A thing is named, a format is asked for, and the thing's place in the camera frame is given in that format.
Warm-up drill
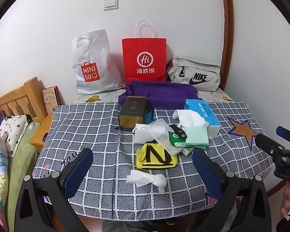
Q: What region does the grey sling bag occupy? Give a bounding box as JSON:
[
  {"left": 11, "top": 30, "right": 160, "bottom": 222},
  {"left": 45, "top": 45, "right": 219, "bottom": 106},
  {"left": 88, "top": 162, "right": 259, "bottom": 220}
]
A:
[{"left": 166, "top": 56, "right": 221, "bottom": 92}]

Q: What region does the clear bubble wrap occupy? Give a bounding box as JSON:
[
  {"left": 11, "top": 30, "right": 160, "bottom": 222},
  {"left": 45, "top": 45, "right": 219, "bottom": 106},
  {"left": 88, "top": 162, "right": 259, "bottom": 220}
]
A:
[{"left": 148, "top": 119, "right": 182, "bottom": 155}]

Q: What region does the blue tissue pack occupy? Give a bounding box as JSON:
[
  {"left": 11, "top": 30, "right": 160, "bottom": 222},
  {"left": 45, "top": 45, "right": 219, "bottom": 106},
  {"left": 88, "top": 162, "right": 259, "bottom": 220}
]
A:
[{"left": 184, "top": 99, "right": 221, "bottom": 134}]

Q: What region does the grey checked cloth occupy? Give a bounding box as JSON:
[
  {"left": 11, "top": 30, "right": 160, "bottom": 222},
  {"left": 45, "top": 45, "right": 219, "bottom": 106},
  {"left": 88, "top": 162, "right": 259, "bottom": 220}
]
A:
[{"left": 32, "top": 101, "right": 276, "bottom": 216}]

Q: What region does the white wall light switch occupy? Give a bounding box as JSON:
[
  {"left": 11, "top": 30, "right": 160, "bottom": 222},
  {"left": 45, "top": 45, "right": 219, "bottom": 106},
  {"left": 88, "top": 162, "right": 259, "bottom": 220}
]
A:
[{"left": 103, "top": 0, "right": 119, "bottom": 11}]

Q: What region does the white tissue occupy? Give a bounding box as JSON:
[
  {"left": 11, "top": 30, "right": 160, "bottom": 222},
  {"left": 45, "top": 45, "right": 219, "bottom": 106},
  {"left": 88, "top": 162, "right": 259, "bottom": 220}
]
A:
[{"left": 126, "top": 170, "right": 168, "bottom": 194}]

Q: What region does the white plastic shopping bag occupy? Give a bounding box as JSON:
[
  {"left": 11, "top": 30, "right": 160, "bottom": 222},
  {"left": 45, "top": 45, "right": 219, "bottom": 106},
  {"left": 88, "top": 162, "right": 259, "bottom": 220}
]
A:
[{"left": 72, "top": 29, "right": 123, "bottom": 95}]

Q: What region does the wooden headboard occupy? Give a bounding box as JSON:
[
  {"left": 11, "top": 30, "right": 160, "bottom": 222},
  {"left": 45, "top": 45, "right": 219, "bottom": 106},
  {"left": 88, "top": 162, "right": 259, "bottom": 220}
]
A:
[{"left": 0, "top": 77, "right": 49, "bottom": 122}]

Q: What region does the yellow pouch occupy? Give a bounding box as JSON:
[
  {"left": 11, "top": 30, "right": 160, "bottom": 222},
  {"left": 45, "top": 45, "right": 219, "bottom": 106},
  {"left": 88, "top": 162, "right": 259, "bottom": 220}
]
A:
[{"left": 136, "top": 141, "right": 179, "bottom": 169}]

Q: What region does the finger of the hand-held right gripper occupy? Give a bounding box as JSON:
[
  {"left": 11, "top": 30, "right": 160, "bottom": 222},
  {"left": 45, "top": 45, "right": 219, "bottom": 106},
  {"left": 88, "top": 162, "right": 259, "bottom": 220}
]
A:
[
  {"left": 255, "top": 134, "right": 290, "bottom": 159},
  {"left": 275, "top": 126, "right": 290, "bottom": 148}
]

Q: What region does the light green packet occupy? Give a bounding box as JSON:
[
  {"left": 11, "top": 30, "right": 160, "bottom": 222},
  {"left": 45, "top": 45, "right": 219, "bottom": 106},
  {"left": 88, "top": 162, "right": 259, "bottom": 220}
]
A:
[{"left": 181, "top": 146, "right": 196, "bottom": 155}]

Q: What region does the brown wooden door frame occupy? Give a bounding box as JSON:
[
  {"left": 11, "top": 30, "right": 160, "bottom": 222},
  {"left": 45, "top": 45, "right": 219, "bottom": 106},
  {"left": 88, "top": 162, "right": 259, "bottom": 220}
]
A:
[{"left": 220, "top": 0, "right": 234, "bottom": 90}]

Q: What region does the white floral pillow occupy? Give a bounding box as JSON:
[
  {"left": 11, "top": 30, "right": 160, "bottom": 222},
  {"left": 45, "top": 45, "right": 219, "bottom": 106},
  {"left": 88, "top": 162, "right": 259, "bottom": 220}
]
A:
[{"left": 0, "top": 115, "right": 29, "bottom": 159}]

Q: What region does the purple knitted garment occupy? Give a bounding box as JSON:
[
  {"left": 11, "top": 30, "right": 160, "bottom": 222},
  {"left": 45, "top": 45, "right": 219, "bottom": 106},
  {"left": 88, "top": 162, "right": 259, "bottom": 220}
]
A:
[{"left": 118, "top": 80, "right": 199, "bottom": 110}]

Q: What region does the wooden bedside table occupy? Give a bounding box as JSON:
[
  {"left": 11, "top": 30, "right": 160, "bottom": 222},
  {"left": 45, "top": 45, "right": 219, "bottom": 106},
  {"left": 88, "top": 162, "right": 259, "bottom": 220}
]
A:
[{"left": 29, "top": 114, "right": 54, "bottom": 154}]

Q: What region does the white sponge block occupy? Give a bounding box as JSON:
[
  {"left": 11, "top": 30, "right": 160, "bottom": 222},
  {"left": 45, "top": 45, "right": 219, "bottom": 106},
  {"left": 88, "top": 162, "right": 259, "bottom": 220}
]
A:
[{"left": 133, "top": 123, "right": 157, "bottom": 143}]

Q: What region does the green blanket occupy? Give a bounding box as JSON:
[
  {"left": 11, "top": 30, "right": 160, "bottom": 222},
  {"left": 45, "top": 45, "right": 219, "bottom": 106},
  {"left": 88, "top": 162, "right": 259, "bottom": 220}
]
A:
[{"left": 3, "top": 122, "right": 40, "bottom": 232}]

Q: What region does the white sock with mint cuff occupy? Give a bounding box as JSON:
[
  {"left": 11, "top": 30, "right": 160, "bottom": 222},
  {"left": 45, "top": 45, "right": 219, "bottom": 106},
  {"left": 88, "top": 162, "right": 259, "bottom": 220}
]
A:
[{"left": 172, "top": 109, "right": 210, "bottom": 150}]

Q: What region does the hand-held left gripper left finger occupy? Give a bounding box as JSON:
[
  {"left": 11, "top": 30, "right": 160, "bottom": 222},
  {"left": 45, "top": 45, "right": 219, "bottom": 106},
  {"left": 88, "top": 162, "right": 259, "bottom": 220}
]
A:
[{"left": 14, "top": 147, "right": 94, "bottom": 232}]

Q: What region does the red paper bag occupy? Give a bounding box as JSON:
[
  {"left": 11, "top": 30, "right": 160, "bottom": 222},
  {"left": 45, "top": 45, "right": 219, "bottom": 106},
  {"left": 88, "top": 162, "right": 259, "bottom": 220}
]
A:
[{"left": 122, "top": 20, "right": 167, "bottom": 84}]

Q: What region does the dark green packet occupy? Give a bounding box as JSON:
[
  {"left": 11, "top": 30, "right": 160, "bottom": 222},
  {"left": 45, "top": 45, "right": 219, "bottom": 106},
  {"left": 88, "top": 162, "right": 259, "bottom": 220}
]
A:
[{"left": 168, "top": 124, "right": 187, "bottom": 147}]

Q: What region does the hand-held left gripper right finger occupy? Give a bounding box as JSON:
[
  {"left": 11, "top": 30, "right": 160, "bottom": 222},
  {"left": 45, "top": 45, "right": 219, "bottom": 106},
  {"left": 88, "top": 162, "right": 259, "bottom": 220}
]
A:
[{"left": 193, "top": 148, "right": 273, "bottom": 232}]

